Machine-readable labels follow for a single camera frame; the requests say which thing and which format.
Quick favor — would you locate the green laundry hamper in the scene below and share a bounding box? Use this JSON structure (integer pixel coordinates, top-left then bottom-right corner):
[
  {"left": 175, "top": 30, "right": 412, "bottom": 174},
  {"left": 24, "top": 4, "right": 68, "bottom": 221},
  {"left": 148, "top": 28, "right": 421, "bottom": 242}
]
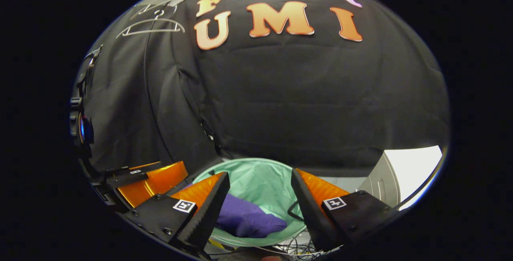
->
[{"left": 192, "top": 158, "right": 317, "bottom": 247}]

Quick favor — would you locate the purple knit jacket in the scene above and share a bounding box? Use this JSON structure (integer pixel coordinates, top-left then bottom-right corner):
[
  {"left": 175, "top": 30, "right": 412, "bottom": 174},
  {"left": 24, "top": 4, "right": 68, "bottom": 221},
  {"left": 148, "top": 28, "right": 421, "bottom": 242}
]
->
[{"left": 216, "top": 194, "right": 288, "bottom": 238}]

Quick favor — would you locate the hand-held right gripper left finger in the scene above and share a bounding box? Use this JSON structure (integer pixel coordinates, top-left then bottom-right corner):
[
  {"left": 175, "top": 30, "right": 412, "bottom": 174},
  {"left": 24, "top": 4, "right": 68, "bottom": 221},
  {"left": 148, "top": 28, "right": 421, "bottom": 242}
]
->
[{"left": 122, "top": 172, "right": 231, "bottom": 255}]

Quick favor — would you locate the black backdrop cloth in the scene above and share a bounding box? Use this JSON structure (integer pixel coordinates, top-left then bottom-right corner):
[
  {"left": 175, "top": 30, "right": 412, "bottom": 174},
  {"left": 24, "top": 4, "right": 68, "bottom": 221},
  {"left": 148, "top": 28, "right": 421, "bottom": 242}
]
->
[{"left": 80, "top": 0, "right": 451, "bottom": 177}]

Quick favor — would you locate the tangle of thin cables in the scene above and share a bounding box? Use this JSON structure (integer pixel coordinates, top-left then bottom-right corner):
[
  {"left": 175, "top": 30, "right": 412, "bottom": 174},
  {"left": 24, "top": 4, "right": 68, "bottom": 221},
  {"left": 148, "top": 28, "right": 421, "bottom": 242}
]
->
[{"left": 248, "top": 237, "right": 341, "bottom": 259}]

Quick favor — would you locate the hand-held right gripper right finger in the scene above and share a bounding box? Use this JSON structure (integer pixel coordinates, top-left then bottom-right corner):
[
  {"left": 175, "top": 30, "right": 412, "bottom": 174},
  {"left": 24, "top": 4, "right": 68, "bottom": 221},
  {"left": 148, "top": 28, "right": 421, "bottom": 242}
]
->
[{"left": 290, "top": 168, "right": 399, "bottom": 252}]

